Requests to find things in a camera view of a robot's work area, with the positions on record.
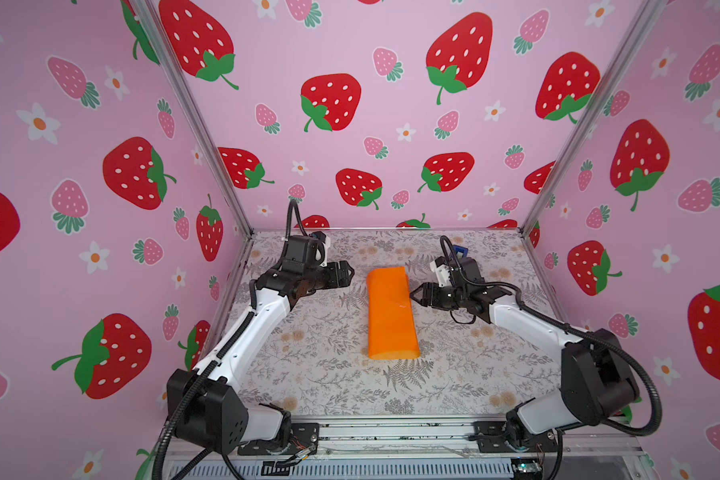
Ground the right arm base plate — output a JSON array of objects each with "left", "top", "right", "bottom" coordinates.
[{"left": 468, "top": 421, "right": 558, "bottom": 454}]

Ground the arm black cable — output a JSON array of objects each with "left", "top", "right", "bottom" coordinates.
[
  {"left": 439, "top": 235, "right": 663, "bottom": 437},
  {"left": 151, "top": 197, "right": 310, "bottom": 480}
]

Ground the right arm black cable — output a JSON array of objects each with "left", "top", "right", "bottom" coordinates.
[{"left": 439, "top": 235, "right": 663, "bottom": 437}]

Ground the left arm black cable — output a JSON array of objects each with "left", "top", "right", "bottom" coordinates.
[{"left": 151, "top": 197, "right": 310, "bottom": 480}]

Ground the aluminium front rail frame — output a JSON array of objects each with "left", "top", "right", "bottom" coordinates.
[{"left": 138, "top": 415, "right": 655, "bottom": 479}]

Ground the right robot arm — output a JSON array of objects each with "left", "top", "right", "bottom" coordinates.
[{"left": 410, "top": 258, "right": 640, "bottom": 444}]

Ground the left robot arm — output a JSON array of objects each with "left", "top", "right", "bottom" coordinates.
[{"left": 160, "top": 231, "right": 354, "bottom": 454}]

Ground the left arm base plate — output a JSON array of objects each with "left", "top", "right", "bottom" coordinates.
[{"left": 236, "top": 422, "right": 320, "bottom": 456}]

